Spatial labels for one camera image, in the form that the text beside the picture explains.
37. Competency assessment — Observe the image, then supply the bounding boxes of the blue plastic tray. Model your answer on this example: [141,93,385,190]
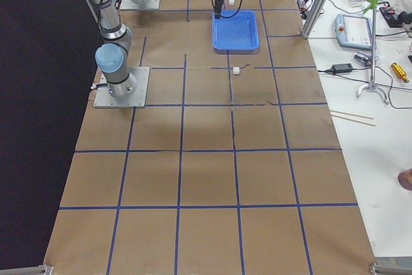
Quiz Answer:
[212,10,260,54]

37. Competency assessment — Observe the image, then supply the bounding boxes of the teach pendant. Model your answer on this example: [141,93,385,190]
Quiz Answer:
[335,14,372,51]

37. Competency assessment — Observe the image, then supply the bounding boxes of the aluminium frame post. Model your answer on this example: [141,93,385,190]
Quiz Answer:
[301,0,342,39]

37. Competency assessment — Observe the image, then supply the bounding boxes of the metal stand with green clip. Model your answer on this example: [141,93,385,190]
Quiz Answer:
[355,0,389,105]

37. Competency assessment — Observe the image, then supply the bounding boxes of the wooden chopstick pair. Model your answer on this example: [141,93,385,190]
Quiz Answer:
[330,110,375,127]

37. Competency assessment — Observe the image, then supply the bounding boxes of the yellow metal cylinder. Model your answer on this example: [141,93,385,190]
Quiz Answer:
[391,62,409,83]

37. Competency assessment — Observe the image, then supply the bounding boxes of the black power adapter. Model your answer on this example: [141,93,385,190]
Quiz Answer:
[330,63,353,73]

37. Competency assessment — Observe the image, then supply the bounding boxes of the brown paper table cover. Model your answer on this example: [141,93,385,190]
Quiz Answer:
[44,0,373,274]

